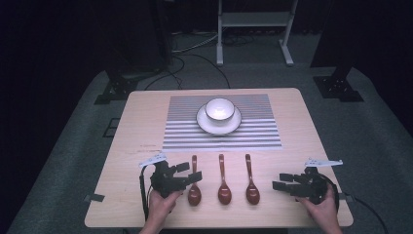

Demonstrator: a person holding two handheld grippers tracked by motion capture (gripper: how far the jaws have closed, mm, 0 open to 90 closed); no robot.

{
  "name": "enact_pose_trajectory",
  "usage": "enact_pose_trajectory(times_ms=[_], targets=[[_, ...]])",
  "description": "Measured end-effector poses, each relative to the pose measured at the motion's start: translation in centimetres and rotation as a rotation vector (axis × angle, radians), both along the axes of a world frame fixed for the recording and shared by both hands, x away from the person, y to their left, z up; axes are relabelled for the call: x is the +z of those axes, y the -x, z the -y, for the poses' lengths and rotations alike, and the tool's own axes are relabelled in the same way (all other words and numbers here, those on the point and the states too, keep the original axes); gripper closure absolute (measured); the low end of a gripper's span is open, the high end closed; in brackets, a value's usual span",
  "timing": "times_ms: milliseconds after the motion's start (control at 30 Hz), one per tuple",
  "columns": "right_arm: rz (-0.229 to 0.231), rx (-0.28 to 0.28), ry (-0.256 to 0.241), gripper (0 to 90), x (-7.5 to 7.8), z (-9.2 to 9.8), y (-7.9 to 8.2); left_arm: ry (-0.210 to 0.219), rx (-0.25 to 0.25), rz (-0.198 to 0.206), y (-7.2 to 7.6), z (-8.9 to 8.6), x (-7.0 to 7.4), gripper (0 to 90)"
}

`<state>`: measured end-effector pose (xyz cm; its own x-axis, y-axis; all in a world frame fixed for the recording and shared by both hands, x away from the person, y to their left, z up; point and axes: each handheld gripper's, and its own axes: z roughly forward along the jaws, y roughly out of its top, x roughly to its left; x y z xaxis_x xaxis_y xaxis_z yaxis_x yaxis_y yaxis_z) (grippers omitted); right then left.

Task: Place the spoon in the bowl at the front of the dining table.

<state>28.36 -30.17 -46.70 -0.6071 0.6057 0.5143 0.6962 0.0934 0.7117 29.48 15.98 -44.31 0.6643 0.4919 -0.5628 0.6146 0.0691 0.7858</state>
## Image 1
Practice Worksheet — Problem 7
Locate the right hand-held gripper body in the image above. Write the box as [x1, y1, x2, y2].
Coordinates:
[288, 157, 344, 206]

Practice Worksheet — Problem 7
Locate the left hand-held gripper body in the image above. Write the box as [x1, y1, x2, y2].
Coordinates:
[138, 153, 190, 200]

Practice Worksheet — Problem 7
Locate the person's right hand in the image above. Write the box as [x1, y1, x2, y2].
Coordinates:
[296, 184, 341, 226]

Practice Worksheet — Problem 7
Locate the person's left hand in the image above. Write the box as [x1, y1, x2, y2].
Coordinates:
[145, 189, 184, 226]

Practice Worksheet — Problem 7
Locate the brown wooden spoon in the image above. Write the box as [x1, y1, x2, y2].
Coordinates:
[244, 153, 261, 206]
[217, 153, 233, 206]
[187, 154, 203, 207]

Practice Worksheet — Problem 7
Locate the striped grey placemat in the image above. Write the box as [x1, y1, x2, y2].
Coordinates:
[162, 94, 283, 152]

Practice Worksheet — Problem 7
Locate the white ceramic plate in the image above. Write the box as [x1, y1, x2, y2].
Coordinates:
[196, 103, 243, 137]

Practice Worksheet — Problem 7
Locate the white ceramic bowl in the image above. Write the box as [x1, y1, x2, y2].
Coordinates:
[205, 97, 236, 122]

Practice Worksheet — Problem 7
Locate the black stand base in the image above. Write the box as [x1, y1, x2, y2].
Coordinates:
[313, 63, 365, 103]
[94, 75, 139, 106]

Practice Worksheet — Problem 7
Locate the white metal stand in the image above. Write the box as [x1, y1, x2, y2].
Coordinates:
[215, 0, 299, 67]

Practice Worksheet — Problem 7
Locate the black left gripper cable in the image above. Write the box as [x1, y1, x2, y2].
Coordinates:
[138, 164, 157, 222]

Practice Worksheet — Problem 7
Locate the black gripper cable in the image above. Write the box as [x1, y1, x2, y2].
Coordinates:
[319, 174, 390, 234]
[138, 164, 157, 222]

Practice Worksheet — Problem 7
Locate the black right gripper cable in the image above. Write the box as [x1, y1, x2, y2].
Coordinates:
[319, 174, 390, 234]

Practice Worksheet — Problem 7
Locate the black floor cable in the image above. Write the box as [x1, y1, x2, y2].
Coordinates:
[143, 52, 232, 92]

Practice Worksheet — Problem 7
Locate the white floor cable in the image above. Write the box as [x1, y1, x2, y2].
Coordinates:
[170, 30, 219, 55]

